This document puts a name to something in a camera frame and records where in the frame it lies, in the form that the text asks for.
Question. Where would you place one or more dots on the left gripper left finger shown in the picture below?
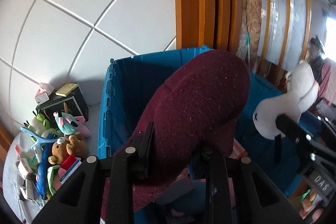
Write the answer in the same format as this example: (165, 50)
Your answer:
(103, 185)

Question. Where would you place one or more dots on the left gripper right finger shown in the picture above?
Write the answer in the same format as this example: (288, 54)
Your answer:
(240, 192)

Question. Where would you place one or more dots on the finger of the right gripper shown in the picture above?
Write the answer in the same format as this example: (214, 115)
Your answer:
(296, 134)

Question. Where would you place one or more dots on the white rabbit plush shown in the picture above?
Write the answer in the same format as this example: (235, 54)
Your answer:
(302, 92)

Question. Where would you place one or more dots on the dark red knit hat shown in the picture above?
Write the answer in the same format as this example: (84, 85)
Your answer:
(193, 98)

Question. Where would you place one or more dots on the person's right hand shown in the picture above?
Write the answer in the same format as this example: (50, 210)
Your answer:
(308, 206)

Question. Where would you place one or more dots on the white blue mask box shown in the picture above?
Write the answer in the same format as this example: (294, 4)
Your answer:
(70, 171)

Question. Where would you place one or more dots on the brown bear plush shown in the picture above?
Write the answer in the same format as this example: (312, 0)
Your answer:
(63, 148)

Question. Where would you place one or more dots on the green cloth plush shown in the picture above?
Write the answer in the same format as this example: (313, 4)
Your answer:
(53, 179)

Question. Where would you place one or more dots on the dark blue fuzzy item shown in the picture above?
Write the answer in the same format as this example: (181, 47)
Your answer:
(42, 154)

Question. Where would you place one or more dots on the teal pink plush toy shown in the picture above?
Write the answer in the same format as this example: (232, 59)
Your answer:
(70, 125)

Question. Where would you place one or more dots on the light blue plastic hanger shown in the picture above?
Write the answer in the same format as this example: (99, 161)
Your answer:
(38, 140)

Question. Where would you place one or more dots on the pink white sanitary pad pack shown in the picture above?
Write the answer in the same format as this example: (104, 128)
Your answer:
(24, 169)

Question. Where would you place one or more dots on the black box on bed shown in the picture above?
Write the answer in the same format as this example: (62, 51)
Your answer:
(74, 103)

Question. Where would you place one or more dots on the green frog plush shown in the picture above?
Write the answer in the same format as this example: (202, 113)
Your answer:
(41, 126)

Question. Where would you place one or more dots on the small pink tissue packet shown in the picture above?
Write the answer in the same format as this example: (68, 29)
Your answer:
(19, 151)

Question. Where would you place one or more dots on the yellow sticky note pad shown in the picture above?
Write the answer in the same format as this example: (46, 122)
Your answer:
(66, 89)

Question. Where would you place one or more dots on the small tissue box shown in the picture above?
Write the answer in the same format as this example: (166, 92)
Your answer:
(44, 93)

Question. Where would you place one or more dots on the blue plastic storage bin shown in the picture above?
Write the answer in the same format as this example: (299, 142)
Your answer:
(283, 175)

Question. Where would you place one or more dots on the rolled patterned rug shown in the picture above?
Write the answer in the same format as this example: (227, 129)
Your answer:
(250, 30)

